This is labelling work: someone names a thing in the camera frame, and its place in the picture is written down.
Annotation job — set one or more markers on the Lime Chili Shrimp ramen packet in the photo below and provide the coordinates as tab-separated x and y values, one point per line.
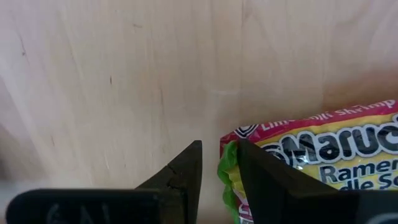
342	146

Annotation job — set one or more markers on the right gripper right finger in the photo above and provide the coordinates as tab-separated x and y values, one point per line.
270	193

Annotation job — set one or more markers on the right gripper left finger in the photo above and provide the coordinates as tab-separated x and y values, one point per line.
180	186

